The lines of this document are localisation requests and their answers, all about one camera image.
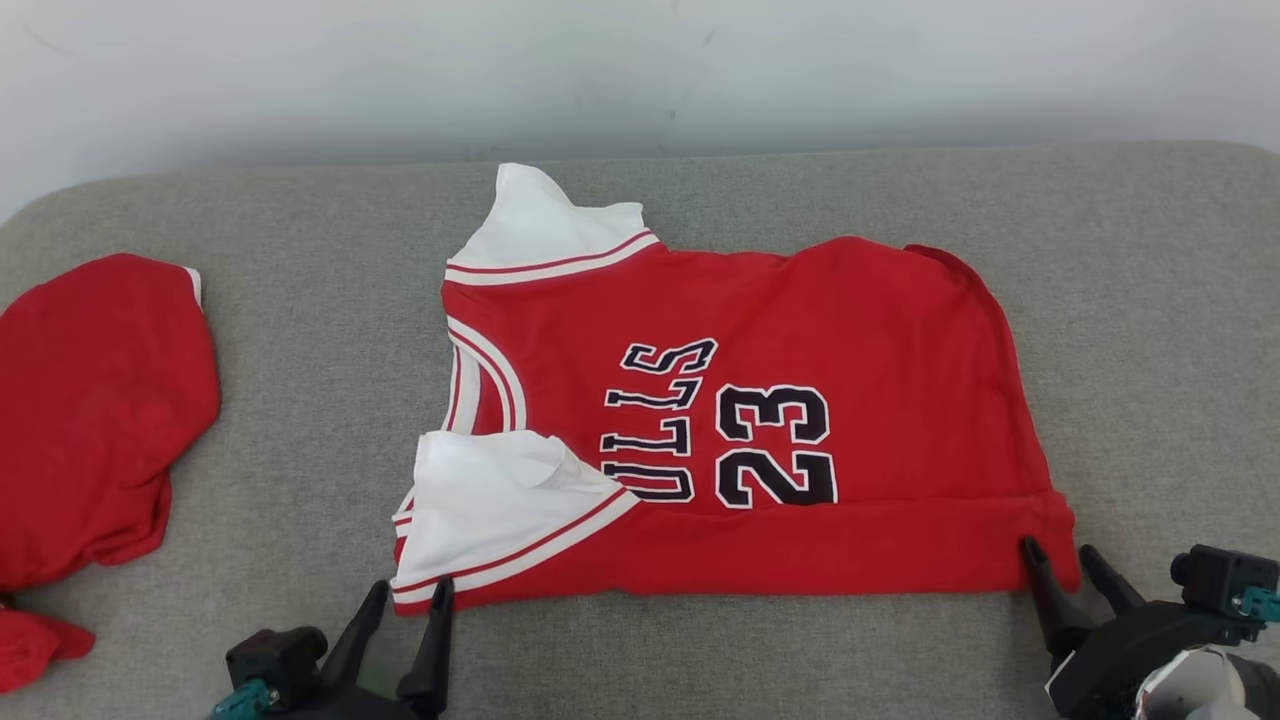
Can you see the red Bulls 23 jersey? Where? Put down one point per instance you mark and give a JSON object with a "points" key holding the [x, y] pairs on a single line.
{"points": [[880, 350]]}

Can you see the red shorts with white stripe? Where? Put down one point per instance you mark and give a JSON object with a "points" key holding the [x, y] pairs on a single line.
{"points": [[100, 400]]}

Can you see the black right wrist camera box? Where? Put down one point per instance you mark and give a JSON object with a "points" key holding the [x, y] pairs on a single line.
{"points": [[1215, 585]]}

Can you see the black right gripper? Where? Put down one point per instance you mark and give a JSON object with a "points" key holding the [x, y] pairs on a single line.
{"points": [[1110, 660]]}

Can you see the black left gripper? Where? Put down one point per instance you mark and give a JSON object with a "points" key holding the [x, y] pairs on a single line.
{"points": [[350, 706]]}

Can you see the grey fabric sofa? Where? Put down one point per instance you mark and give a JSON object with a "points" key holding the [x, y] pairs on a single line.
{"points": [[300, 420]]}

